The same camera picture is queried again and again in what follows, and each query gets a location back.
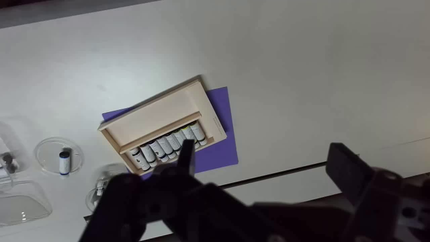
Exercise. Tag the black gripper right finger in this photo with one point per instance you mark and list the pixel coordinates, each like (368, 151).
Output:
(374, 196)

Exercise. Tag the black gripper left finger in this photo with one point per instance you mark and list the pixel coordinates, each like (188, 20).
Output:
(129, 204)

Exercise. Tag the white blue-labelled bottle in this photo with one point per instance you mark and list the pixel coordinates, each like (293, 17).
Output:
(65, 163)

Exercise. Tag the small bottle in lid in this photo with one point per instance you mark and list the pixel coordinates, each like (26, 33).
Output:
(100, 188)

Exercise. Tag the light wooden tray box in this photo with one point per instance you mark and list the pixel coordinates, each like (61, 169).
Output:
(165, 114)

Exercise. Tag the round clear plastic lid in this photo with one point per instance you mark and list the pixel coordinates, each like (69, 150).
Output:
(58, 155)

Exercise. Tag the clear plastic container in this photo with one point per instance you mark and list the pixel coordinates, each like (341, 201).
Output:
(23, 202)

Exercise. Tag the purple paper sheet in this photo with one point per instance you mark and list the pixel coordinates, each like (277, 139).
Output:
(219, 155)

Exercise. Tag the small dark metal item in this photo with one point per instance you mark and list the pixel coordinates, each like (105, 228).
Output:
(8, 162)

